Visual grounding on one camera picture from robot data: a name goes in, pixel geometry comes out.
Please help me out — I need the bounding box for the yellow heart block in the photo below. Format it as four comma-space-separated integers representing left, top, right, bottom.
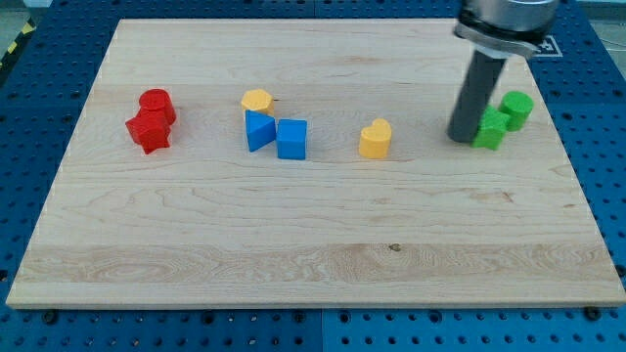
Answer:
358, 118, 392, 159

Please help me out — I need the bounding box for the wooden board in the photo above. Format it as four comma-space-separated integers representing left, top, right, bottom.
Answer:
7, 19, 625, 310

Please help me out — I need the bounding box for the blue triangle block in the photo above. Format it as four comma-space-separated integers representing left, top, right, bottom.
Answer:
245, 110, 276, 152

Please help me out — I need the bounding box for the red star block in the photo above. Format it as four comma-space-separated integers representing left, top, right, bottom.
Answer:
125, 111, 170, 154

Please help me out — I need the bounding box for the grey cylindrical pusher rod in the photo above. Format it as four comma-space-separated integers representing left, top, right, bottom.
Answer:
447, 49, 506, 143

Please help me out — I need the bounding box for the blue cube block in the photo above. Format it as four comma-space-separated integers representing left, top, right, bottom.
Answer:
276, 118, 307, 160

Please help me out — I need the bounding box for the green star block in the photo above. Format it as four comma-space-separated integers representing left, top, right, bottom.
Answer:
471, 106, 511, 151

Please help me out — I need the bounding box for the green cylinder block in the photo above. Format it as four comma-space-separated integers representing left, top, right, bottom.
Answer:
498, 91, 534, 132

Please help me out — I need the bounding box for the red cylinder block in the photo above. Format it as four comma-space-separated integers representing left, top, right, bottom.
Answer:
139, 88, 176, 125

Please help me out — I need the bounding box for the yellow hexagon block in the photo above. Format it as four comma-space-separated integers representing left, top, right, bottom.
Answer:
241, 89, 275, 116

